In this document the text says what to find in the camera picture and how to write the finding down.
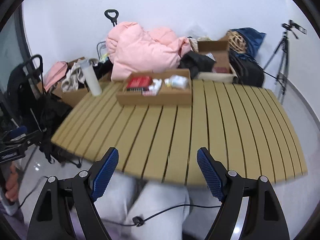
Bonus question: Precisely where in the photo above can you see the red rectangular box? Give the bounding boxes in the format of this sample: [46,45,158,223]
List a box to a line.
[126,76,153,92]

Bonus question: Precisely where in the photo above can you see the white spray bottle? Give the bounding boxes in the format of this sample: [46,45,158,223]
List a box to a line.
[149,79,162,90]

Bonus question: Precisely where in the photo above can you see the pink cartoon notebook case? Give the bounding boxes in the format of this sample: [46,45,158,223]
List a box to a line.
[142,90,159,96]

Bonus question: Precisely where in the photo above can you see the person's left hand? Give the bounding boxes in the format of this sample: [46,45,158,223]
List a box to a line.
[5,163,19,202]

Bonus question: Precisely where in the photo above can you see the black folding cart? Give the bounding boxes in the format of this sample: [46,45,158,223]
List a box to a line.
[7,54,82,168]

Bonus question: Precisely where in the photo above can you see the person's grey trousers legs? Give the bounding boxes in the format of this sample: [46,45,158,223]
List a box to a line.
[95,172,219,239]

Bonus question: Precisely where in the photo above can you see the folding slatted camping table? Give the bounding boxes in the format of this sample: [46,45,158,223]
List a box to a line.
[52,80,308,186]

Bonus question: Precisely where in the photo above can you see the cardboard box with clothes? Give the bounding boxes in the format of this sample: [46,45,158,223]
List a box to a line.
[37,57,113,108]

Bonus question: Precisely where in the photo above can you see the pink bag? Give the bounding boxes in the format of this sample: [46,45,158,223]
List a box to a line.
[43,61,68,92]

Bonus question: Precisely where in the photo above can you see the beige clothing bundle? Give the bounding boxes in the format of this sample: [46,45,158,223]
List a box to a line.
[61,59,86,93]

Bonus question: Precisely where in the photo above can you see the white insulated water bottle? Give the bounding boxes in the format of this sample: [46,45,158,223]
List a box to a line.
[79,59,102,96]

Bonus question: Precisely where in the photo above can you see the brown cardboard tray box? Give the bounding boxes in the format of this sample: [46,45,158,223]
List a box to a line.
[116,69,192,106]

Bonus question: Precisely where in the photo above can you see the black backpack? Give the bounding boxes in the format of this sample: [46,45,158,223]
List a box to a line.
[229,50,265,88]

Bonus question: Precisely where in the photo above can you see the black garment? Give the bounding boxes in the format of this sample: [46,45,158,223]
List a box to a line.
[178,51,216,80]

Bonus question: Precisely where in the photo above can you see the open cardboard box behind table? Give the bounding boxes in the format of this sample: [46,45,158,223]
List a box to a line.
[195,36,238,83]

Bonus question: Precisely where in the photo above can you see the pink puffy down jacket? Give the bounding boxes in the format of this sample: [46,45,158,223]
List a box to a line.
[106,22,191,81]

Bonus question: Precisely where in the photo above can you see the woven rattan ball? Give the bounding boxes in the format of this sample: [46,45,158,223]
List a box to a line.
[228,30,247,54]

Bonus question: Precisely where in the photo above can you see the dark blue fabric bag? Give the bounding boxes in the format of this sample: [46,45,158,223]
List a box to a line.
[227,27,266,61]

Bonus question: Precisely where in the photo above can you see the black cable on lap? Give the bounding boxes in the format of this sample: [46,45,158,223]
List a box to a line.
[18,175,222,228]

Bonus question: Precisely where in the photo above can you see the grey metal chair frame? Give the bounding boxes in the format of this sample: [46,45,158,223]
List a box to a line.
[96,41,108,63]

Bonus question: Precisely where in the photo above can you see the black cart handle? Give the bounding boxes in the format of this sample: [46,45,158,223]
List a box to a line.
[104,9,119,27]

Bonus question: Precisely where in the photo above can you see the black camera tripod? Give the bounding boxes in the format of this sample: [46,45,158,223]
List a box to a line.
[263,20,307,104]

